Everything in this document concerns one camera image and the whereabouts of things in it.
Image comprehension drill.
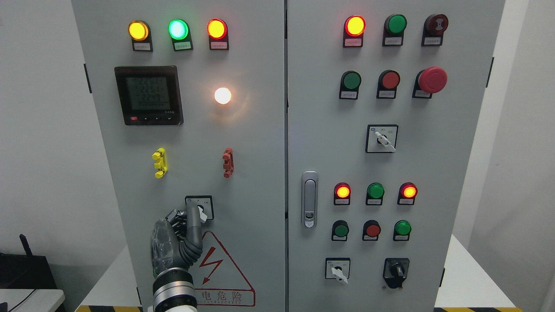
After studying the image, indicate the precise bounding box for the silver door handle lock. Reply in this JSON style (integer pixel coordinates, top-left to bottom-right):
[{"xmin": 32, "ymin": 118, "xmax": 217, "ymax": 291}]
[{"xmin": 301, "ymin": 171, "xmax": 319, "ymax": 228}]

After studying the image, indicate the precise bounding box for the green push button lower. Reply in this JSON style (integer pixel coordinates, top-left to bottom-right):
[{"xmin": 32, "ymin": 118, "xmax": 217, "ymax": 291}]
[{"xmin": 331, "ymin": 220, "xmax": 349, "ymax": 241}]

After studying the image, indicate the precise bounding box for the red lit indicator left door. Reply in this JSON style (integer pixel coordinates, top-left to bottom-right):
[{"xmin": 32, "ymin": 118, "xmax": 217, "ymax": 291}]
[{"xmin": 206, "ymin": 18, "xmax": 229, "ymax": 51}]

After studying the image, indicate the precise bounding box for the red triangle warning sticker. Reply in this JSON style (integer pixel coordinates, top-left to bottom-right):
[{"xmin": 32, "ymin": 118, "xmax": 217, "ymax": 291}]
[{"xmin": 189, "ymin": 231, "xmax": 256, "ymax": 307}]

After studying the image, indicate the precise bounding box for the clear round lamp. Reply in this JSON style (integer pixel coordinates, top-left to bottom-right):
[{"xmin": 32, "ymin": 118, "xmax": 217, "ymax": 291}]
[{"xmin": 214, "ymin": 87, "xmax": 232, "ymax": 105}]

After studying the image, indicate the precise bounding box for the green indicator lower middle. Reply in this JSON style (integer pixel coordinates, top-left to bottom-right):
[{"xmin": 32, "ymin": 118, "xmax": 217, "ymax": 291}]
[{"xmin": 366, "ymin": 182, "xmax": 385, "ymax": 205}]

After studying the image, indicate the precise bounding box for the black device with antenna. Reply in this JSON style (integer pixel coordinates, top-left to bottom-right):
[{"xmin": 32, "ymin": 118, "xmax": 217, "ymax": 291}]
[{"xmin": 0, "ymin": 234, "xmax": 58, "ymax": 289}]

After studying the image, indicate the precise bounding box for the white side table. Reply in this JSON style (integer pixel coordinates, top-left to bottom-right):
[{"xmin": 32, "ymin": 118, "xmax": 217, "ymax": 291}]
[{"xmin": 0, "ymin": 289, "xmax": 65, "ymax": 312}]

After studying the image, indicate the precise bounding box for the green indicator top right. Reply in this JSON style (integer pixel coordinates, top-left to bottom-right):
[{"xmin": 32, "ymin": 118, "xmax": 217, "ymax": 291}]
[{"xmin": 382, "ymin": 14, "xmax": 408, "ymax": 47}]

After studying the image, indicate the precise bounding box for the white rotary selector switch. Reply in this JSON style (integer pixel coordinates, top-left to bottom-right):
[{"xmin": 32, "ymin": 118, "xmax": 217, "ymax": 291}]
[{"xmin": 185, "ymin": 195, "xmax": 214, "ymax": 223}]

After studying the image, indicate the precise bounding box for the red plastic clip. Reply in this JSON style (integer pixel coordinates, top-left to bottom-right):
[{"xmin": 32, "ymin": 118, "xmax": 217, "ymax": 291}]
[{"xmin": 222, "ymin": 147, "xmax": 234, "ymax": 179}]

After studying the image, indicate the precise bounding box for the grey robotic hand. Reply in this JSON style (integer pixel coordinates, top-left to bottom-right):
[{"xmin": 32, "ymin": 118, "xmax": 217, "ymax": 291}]
[{"xmin": 151, "ymin": 204, "xmax": 204, "ymax": 278}]

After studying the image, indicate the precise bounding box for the green push button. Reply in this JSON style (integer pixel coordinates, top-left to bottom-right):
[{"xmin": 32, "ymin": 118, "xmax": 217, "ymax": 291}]
[
  {"xmin": 339, "ymin": 71, "xmax": 362, "ymax": 100},
  {"xmin": 331, "ymin": 220, "xmax": 349, "ymax": 241}
]

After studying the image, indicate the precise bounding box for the grey cabinet left door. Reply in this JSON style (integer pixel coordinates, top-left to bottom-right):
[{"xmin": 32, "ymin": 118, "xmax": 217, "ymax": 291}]
[{"xmin": 72, "ymin": 0, "xmax": 286, "ymax": 312}]

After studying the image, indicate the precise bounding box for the red push button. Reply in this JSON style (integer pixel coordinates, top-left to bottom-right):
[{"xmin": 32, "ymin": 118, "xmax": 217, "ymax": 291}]
[
  {"xmin": 362, "ymin": 220, "xmax": 381, "ymax": 241},
  {"xmin": 376, "ymin": 70, "xmax": 400, "ymax": 99}
]

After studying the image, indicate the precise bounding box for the red push button lower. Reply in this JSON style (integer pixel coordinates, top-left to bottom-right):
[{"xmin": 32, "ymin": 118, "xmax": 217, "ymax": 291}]
[{"xmin": 362, "ymin": 220, "xmax": 381, "ymax": 241}]

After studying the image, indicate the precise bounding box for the grey cabinet door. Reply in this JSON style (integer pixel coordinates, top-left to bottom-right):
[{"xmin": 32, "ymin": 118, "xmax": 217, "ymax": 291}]
[
  {"xmin": 72, "ymin": 0, "xmax": 286, "ymax": 312},
  {"xmin": 287, "ymin": 0, "xmax": 505, "ymax": 312}
]

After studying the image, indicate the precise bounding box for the yellow indicator light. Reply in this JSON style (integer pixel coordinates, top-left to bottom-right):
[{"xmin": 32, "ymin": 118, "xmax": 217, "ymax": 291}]
[{"xmin": 127, "ymin": 20, "xmax": 153, "ymax": 52}]

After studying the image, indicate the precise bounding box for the red emergency stop button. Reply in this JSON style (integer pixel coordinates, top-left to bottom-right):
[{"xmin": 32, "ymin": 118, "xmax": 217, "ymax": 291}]
[{"xmin": 412, "ymin": 66, "xmax": 448, "ymax": 99}]

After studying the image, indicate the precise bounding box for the white selector switch middle right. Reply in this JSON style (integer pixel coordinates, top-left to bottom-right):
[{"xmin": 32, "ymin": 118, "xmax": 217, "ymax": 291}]
[{"xmin": 366, "ymin": 124, "xmax": 398, "ymax": 153}]

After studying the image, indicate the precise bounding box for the red lit indicator lower left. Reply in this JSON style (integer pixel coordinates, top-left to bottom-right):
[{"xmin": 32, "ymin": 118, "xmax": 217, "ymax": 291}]
[{"xmin": 333, "ymin": 182, "xmax": 351, "ymax": 205}]

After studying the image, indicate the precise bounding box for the grey cabinet right door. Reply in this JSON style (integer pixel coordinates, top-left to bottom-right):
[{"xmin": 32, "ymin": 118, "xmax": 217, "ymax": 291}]
[{"xmin": 287, "ymin": 0, "xmax": 505, "ymax": 312}]

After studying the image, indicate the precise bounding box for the white selector switch bottom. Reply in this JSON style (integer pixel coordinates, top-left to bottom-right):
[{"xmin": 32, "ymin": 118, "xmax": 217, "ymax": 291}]
[{"xmin": 325, "ymin": 257, "xmax": 351, "ymax": 284}]

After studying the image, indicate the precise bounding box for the red lit indicator top right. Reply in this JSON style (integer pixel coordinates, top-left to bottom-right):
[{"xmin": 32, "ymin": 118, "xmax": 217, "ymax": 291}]
[{"xmin": 343, "ymin": 15, "xmax": 366, "ymax": 48}]

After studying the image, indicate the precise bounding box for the red push button upper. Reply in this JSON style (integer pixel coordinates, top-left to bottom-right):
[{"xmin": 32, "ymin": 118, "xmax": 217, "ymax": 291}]
[{"xmin": 376, "ymin": 70, "xmax": 400, "ymax": 99}]

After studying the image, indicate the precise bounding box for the red lit indicator lower right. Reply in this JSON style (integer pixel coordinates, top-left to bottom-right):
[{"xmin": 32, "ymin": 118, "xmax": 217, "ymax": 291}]
[{"xmin": 397, "ymin": 182, "xmax": 418, "ymax": 205}]

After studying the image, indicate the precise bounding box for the green push button upper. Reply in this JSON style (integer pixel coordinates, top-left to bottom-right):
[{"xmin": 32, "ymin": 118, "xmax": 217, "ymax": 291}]
[{"xmin": 339, "ymin": 71, "xmax": 362, "ymax": 100}]

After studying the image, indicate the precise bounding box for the black digital power meter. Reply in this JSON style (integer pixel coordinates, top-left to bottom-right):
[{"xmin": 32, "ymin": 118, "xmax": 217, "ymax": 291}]
[{"xmin": 114, "ymin": 65, "xmax": 183, "ymax": 126}]

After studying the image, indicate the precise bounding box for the green lit indicator light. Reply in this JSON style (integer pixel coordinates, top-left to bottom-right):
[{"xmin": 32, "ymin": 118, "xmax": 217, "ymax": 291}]
[{"xmin": 168, "ymin": 19, "xmax": 193, "ymax": 52}]

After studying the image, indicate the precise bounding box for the green indicator bottom right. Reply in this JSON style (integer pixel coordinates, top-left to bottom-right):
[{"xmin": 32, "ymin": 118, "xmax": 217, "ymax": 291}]
[{"xmin": 392, "ymin": 220, "xmax": 412, "ymax": 241}]

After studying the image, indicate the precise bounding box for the red lit indicator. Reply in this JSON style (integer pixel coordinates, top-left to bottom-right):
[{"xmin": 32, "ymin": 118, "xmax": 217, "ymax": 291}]
[
  {"xmin": 333, "ymin": 182, "xmax": 351, "ymax": 205},
  {"xmin": 343, "ymin": 15, "xmax": 366, "ymax": 48},
  {"xmin": 397, "ymin": 182, "xmax": 418, "ymax": 205}
]

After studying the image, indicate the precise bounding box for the dark red buzzer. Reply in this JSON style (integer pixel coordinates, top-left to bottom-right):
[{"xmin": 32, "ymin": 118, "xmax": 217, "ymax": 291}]
[{"xmin": 421, "ymin": 14, "xmax": 449, "ymax": 47}]

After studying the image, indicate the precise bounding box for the yellow plastic clip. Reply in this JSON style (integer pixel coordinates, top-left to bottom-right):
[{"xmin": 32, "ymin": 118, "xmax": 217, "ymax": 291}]
[{"xmin": 151, "ymin": 148, "xmax": 168, "ymax": 179}]

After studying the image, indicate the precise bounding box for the black rotary switch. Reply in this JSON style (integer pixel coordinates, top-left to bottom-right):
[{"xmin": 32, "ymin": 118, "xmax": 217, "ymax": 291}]
[{"xmin": 382, "ymin": 257, "xmax": 410, "ymax": 289}]

